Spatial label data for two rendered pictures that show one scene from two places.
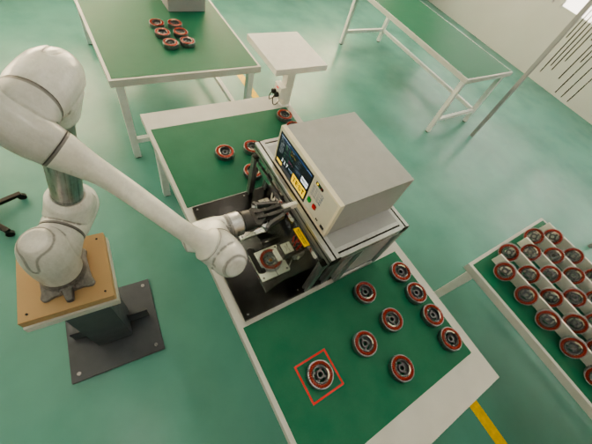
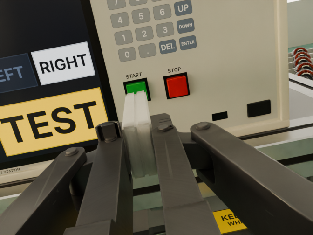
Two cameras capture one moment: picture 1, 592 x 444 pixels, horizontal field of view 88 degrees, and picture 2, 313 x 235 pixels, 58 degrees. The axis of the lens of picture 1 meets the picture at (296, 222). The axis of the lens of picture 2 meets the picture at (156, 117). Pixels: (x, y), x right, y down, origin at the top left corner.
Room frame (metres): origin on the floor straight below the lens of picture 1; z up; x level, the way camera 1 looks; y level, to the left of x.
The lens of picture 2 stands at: (0.61, 0.15, 1.25)
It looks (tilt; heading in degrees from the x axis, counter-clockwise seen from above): 20 degrees down; 318
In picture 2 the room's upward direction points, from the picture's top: 11 degrees counter-clockwise
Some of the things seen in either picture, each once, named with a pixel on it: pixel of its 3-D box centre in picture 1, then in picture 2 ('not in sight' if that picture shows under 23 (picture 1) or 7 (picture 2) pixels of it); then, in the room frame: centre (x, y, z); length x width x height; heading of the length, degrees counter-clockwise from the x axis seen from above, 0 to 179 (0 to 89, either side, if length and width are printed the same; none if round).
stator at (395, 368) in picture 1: (401, 368); not in sight; (0.46, -0.68, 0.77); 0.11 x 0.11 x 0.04
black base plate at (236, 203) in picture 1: (261, 243); not in sight; (0.78, 0.12, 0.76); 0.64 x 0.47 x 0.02; 49
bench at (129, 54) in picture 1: (159, 51); not in sight; (2.48, 1.80, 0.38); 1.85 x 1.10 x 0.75; 49
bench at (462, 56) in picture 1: (413, 55); not in sight; (4.58, -0.59, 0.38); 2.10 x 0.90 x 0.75; 49
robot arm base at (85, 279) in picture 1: (63, 276); not in sight; (0.27, 0.76, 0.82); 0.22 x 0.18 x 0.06; 50
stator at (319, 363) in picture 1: (320, 374); not in sight; (0.31, -0.34, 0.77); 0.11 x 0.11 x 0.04
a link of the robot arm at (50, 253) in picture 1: (48, 253); not in sight; (0.29, 0.78, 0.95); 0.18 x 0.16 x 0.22; 19
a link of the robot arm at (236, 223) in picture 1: (233, 225); not in sight; (0.57, 0.20, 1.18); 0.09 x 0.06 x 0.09; 49
